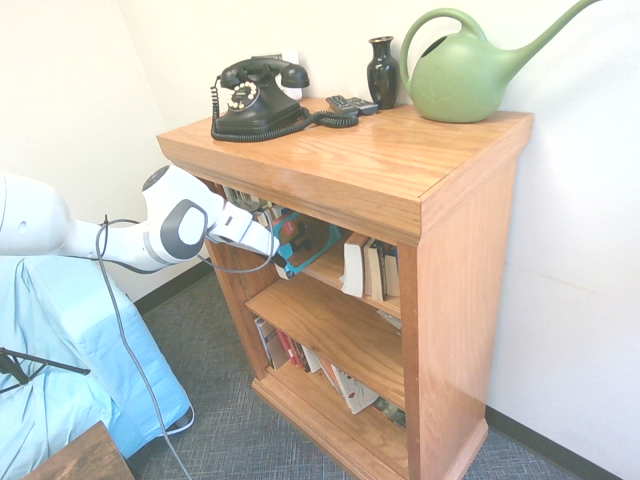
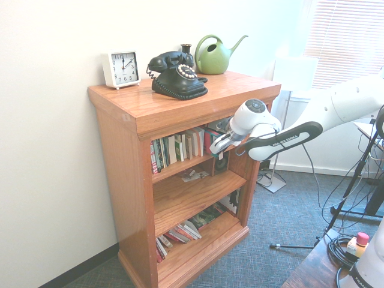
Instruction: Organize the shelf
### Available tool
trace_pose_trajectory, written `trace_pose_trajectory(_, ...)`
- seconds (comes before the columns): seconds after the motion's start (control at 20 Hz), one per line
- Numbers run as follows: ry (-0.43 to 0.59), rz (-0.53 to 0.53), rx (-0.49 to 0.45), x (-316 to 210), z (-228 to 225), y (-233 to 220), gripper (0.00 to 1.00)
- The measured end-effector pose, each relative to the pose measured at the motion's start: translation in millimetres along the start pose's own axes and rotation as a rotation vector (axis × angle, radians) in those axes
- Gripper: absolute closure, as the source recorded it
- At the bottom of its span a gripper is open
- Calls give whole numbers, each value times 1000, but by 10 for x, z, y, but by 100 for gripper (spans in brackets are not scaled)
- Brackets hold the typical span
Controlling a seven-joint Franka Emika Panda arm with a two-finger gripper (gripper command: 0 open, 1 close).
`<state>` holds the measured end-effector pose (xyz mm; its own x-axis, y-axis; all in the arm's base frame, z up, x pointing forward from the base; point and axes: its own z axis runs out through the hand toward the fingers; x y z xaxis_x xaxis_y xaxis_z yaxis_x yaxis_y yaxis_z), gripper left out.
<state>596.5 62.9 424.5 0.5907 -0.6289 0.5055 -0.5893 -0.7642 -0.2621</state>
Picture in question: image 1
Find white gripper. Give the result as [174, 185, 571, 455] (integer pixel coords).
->
[207, 199, 314, 270]

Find teal book with red label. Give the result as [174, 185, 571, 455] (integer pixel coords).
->
[269, 210, 345, 281]

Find thick white paperback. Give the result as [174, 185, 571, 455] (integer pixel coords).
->
[340, 233, 371, 298]

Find colourful spine books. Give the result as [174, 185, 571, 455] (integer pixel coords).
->
[222, 185, 274, 226]

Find cream paged book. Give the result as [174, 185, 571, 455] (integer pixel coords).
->
[362, 237, 387, 303]

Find large white hardcover book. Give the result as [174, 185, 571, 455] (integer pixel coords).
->
[253, 316, 290, 372]

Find bright red book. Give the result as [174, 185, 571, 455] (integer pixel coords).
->
[276, 328, 301, 369]

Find black cover book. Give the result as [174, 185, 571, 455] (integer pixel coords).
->
[378, 241, 402, 301]

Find orange red book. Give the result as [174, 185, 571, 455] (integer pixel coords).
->
[288, 337, 312, 373]

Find slim white book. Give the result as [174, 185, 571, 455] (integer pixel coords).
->
[301, 344, 323, 375]

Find flat lying magazine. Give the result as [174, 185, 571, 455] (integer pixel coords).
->
[375, 308, 403, 332]

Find thin leaning book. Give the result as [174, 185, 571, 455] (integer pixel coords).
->
[319, 355, 342, 392]

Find black rotary telephone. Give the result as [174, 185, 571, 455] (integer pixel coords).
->
[209, 74, 361, 143]

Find black rotary telephone base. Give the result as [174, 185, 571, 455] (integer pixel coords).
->
[214, 74, 304, 136]

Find dark remote control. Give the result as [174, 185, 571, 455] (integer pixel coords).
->
[345, 96, 380, 117]
[325, 94, 362, 119]

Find white book with red print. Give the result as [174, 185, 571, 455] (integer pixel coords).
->
[329, 363, 380, 416]

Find black telephone handset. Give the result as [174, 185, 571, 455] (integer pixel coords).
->
[218, 57, 311, 91]

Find oak wooden bookshelf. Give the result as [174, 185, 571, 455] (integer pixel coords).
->
[156, 97, 535, 480]

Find dark glossy book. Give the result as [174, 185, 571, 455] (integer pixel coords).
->
[371, 396, 407, 431]

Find black ceramic vase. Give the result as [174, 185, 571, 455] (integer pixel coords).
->
[367, 36, 401, 111]

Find green plastic watering can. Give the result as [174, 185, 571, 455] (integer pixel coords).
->
[399, 0, 607, 125]

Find light blue cloth cover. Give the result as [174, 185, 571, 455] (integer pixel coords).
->
[0, 257, 195, 480]

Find black tripod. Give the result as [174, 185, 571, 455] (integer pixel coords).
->
[0, 346, 93, 396]

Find dark grey cable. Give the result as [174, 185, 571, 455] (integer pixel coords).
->
[94, 214, 277, 480]

